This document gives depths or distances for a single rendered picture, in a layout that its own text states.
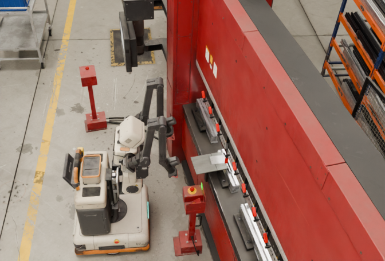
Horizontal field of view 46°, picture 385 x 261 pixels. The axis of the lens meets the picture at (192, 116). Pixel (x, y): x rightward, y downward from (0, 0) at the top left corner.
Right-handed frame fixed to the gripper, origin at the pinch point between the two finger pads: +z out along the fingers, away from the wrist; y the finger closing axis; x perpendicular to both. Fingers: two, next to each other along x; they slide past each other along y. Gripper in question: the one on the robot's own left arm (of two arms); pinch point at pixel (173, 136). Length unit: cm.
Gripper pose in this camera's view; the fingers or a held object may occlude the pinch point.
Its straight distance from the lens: 384.0
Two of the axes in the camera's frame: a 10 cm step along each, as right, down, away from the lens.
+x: -9.1, 3.6, 2.3
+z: 4.1, 6.2, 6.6
